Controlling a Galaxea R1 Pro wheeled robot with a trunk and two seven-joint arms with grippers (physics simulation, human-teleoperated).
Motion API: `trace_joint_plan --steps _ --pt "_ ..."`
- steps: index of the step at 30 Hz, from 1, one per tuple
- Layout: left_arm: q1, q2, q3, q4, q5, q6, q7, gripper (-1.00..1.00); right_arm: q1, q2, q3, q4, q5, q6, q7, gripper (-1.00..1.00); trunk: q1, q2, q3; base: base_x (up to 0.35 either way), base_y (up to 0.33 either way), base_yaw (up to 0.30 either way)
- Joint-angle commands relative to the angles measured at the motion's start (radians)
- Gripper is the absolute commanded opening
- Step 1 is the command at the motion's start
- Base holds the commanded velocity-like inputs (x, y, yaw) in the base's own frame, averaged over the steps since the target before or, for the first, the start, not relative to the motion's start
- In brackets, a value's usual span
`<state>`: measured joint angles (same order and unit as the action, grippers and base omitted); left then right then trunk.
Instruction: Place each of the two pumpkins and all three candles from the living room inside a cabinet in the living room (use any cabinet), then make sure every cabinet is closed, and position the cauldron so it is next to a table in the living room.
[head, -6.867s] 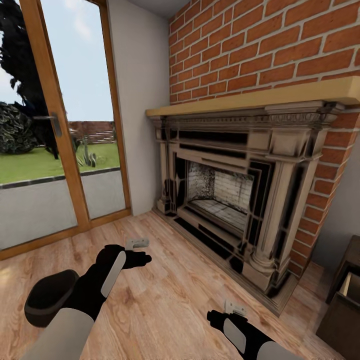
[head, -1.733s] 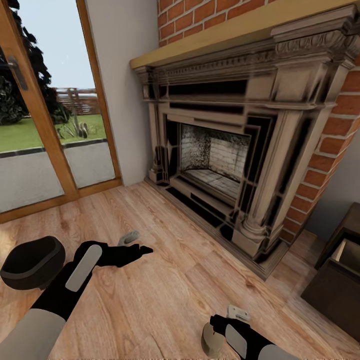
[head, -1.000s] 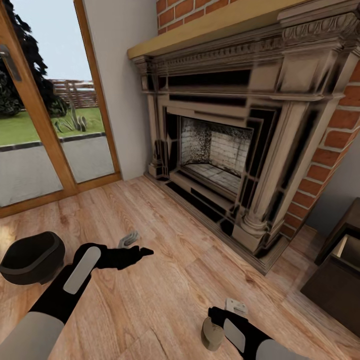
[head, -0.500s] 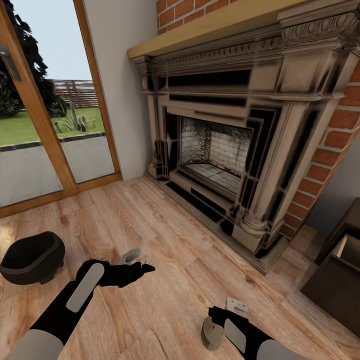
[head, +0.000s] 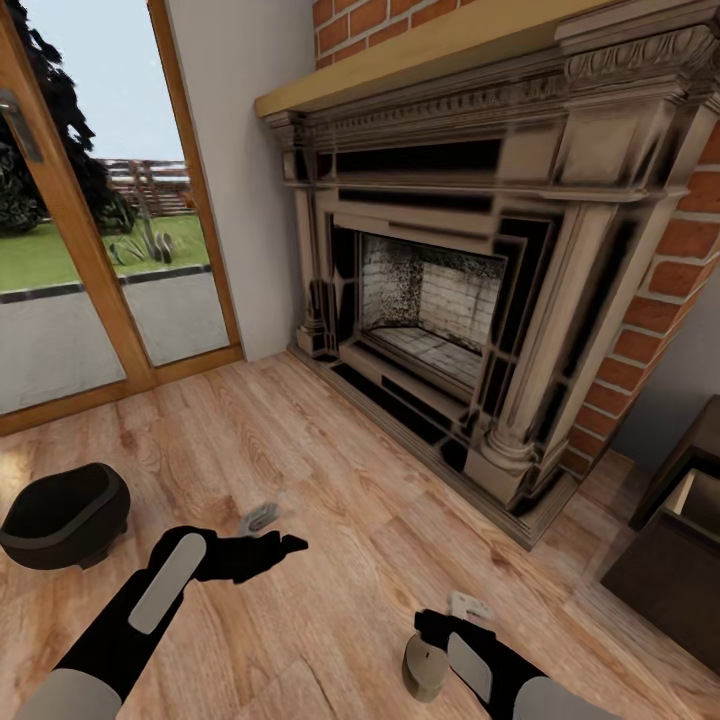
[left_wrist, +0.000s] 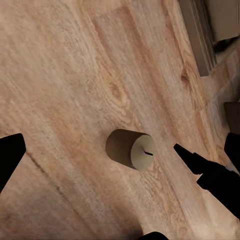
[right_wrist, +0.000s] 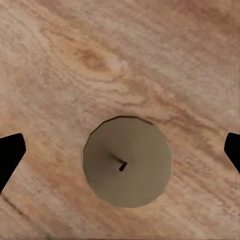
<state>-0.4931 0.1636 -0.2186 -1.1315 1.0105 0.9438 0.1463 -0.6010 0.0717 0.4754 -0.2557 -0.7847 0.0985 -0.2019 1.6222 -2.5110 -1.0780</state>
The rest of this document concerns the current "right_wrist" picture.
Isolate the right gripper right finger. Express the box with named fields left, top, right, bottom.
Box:
left=224, top=133, right=240, bottom=173

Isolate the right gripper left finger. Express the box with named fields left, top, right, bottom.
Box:
left=0, top=133, right=26, bottom=193

